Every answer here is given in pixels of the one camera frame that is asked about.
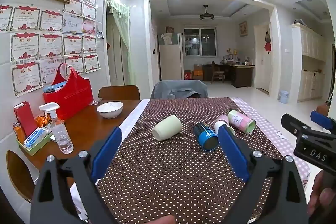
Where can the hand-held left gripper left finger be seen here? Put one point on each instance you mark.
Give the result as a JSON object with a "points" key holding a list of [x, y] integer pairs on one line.
{"points": [[107, 153]]}

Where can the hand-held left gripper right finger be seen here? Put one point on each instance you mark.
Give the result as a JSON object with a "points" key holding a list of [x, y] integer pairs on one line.
{"points": [[233, 153]]}

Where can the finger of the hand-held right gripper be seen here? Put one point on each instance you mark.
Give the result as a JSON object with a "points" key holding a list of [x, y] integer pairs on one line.
{"points": [[292, 123], [321, 120]]}

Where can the pale green cup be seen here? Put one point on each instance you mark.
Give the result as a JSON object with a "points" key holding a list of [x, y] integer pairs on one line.
{"points": [[166, 127]]}

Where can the blue cup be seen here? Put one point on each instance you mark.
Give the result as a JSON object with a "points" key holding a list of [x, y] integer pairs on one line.
{"points": [[206, 137]]}

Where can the pink and green cup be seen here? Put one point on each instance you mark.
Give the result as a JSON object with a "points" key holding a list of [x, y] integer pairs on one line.
{"points": [[241, 121]]}

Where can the small pink white cup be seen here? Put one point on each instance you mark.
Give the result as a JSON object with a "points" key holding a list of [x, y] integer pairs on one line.
{"points": [[221, 122]]}

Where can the person's right hand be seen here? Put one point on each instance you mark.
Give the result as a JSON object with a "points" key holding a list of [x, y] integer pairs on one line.
{"points": [[324, 195]]}

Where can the person's left hand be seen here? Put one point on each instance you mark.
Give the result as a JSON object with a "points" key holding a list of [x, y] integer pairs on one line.
{"points": [[160, 220]]}

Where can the light blue trash bin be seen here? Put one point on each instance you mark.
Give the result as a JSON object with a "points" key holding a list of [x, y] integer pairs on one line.
{"points": [[283, 97]]}

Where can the white bowl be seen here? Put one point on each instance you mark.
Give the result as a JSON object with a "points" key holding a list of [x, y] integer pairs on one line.
{"points": [[109, 109]]}

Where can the clear spray bottle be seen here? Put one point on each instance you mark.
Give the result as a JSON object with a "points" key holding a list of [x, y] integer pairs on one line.
{"points": [[61, 134]]}

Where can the cream cabinet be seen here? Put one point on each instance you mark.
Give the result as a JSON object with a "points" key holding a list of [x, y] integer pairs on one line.
{"points": [[309, 64]]}

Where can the brown wooden chair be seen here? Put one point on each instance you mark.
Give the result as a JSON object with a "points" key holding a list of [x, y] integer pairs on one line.
{"points": [[119, 92], [18, 174]]}

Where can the white door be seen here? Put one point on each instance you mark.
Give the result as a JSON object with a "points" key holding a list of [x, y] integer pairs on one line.
{"points": [[262, 64]]}

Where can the brown polka dot tablecloth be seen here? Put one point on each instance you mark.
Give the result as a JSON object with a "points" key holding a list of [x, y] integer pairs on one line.
{"points": [[170, 174]]}

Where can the red felt bag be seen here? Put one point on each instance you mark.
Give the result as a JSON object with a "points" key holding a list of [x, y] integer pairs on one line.
{"points": [[69, 98]]}

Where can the dark wooden desk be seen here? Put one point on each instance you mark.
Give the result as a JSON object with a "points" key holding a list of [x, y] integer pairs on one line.
{"points": [[240, 77]]}

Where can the gold wrapped snacks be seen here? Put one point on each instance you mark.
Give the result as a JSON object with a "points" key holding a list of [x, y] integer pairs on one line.
{"points": [[43, 120]]}

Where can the green tray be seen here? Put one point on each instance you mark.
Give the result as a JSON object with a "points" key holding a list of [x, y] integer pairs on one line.
{"points": [[35, 149]]}

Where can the blue white tissue packet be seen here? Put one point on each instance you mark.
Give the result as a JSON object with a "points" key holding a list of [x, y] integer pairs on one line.
{"points": [[36, 136]]}

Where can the dark wooden desk chair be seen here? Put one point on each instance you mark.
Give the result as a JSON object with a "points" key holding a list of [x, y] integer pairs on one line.
{"points": [[217, 73]]}

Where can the red hanging decoration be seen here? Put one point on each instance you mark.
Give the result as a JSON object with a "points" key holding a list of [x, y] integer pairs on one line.
{"points": [[267, 43]]}

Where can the grey jacket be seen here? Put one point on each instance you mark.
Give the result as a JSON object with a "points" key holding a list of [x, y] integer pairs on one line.
{"points": [[178, 88]]}

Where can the cardboard box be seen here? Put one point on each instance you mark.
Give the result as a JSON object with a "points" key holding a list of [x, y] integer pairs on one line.
{"points": [[198, 71]]}

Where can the red gift box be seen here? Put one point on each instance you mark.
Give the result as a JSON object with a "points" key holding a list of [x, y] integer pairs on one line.
{"points": [[25, 119]]}

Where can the red carton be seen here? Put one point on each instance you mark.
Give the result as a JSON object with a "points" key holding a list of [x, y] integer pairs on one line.
{"points": [[188, 75]]}

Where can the orange bottle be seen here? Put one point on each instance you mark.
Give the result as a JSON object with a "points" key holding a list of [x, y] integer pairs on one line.
{"points": [[19, 133]]}

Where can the white refrigerator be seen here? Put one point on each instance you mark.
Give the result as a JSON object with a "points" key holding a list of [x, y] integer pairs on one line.
{"points": [[170, 61]]}

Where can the window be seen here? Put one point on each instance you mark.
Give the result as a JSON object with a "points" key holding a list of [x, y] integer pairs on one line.
{"points": [[200, 41]]}

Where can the small photo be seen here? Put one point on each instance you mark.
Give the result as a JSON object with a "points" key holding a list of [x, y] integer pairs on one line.
{"points": [[100, 32]]}

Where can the green lace curtain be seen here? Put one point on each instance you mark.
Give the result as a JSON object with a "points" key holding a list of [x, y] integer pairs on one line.
{"points": [[122, 29]]}

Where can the ceiling fan lamp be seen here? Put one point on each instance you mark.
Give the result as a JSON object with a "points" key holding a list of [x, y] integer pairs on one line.
{"points": [[206, 15]]}

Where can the small framed wall picture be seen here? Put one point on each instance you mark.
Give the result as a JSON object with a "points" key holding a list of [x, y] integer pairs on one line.
{"points": [[243, 28]]}

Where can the wall of award certificates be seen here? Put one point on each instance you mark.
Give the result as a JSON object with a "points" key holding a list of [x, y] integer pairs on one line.
{"points": [[52, 43]]}

